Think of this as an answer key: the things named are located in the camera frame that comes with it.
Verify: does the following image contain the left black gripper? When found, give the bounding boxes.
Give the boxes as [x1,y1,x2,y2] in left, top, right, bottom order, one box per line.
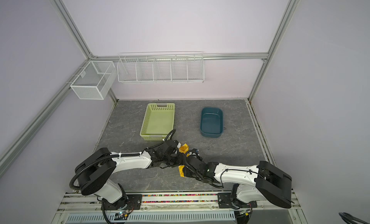
[163,152,188,168]

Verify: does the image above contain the black cable bottom right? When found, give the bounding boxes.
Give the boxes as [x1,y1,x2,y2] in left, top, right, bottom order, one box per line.
[338,212,369,224]

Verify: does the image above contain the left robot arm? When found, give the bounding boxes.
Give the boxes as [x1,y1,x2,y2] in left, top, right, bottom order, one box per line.
[69,129,183,204]

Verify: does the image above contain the yellow paper napkin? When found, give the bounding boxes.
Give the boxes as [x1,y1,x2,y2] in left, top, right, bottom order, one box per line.
[178,144,189,178]

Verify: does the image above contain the white mesh wall box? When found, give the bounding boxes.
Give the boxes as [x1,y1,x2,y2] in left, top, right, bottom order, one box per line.
[70,61,118,100]

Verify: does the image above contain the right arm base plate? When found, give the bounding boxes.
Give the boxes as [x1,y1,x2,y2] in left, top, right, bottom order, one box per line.
[217,193,257,210]

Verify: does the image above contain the white vented cable duct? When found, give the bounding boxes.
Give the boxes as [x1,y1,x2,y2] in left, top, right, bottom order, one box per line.
[65,211,236,224]

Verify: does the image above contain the teal plastic tray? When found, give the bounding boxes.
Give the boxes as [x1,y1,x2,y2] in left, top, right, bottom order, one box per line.
[200,107,224,138]

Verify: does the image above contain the white wire wall rack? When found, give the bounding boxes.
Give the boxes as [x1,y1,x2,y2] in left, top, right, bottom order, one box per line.
[117,51,205,83]

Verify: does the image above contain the green plastic basket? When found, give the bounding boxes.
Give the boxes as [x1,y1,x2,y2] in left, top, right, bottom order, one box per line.
[140,103,175,141]

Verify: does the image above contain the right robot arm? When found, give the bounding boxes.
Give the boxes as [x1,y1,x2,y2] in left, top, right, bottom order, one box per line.
[180,149,293,209]

